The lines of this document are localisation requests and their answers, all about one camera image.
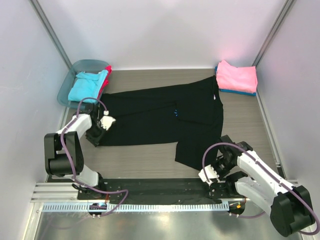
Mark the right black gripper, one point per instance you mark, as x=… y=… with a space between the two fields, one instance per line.
x=218 y=188

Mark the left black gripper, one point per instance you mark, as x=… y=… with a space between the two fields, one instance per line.
x=95 y=141

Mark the black t shirt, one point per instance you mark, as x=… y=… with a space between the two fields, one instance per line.
x=190 y=115

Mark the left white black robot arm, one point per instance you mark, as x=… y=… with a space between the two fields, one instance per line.
x=63 y=156

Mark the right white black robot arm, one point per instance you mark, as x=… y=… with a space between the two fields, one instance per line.
x=240 y=172

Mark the light blue t shirt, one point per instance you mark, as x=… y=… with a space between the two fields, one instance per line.
x=87 y=85

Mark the red t shirt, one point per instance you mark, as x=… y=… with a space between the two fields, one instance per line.
x=106 y=80

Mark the teal plastic basket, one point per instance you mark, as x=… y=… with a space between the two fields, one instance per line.
x=85 y=65

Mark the blue folded t shirt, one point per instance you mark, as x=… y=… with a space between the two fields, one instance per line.
x=233 y=91

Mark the pink folded t shirt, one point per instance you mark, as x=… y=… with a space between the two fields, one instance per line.
x=242 y=79

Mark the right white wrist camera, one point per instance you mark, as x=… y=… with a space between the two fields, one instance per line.
x=208 y=175

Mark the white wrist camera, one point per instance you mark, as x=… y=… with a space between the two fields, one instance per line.
x=208 y=175
x=106 y=120

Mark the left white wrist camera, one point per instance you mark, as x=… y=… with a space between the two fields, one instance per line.
x=106 y=120

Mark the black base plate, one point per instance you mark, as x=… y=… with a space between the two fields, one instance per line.
x=160 y=191

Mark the aluminium rail beam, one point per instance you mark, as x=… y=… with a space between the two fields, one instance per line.
x=57 y=190

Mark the white slotted cable duct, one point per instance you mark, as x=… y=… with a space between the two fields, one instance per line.
x=95 y=207

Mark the left aluminium corner post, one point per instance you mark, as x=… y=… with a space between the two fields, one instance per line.
x=50 y=31

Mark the aluminium corner post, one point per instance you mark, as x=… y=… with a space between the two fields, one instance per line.
x=50 y=31
x=280 y=19

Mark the right aluminium corner post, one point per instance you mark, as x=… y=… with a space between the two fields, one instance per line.
x=280 y=19

